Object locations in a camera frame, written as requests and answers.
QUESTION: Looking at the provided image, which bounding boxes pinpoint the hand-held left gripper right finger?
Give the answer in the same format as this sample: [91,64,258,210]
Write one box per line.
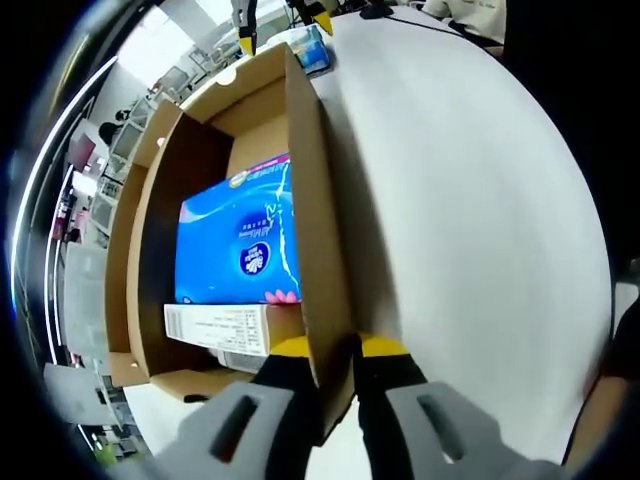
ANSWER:
[352,334,557,480]

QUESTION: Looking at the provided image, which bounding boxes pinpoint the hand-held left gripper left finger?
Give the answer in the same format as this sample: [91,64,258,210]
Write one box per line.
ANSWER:
[149,335,324,480]

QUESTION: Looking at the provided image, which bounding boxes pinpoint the white printed carton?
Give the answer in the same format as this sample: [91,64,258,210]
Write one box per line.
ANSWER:
[163,302,305,359]

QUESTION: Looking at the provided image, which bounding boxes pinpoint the blue soft tissue pack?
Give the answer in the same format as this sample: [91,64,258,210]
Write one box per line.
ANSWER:
[173,152,304,306]

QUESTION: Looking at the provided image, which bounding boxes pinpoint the brown cardboard shoe box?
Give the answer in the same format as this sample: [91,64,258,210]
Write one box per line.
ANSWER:
[103,42,360,449]

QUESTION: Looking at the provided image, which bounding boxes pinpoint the black computer mouse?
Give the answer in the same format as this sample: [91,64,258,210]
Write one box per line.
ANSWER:
[359,4,397,21]

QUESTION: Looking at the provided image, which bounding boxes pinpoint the white desk partition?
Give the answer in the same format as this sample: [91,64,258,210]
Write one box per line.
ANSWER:
[63,244,110,357]

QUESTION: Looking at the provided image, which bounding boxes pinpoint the person's dark clothed body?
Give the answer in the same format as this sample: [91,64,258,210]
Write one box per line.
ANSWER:
[499,0,640,286]

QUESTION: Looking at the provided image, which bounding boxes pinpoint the black mouse cable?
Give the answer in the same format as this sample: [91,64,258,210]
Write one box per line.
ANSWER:
[389,13,484,44]

